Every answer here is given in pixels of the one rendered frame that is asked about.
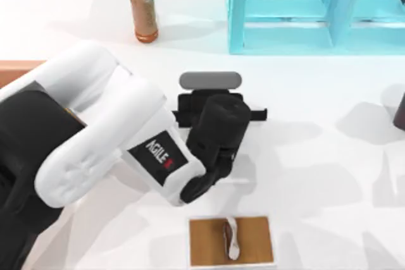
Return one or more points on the pale grey rounded box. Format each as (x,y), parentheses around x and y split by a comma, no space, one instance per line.
(209,80)

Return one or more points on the white and brown shoe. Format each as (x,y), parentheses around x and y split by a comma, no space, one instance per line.
(232,235)

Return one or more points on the light blue rack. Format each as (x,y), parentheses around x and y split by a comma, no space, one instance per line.
(303,14)

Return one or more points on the dark brown cup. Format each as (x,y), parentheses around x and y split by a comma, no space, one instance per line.
(399,112)

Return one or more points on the brown square coaster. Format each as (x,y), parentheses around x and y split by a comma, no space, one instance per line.
(205,241)

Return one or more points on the salmon-coloured shallow box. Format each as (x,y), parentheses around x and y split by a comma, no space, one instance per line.
(14,71)

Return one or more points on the orange bottle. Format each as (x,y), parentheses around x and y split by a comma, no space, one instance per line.
(145,10)

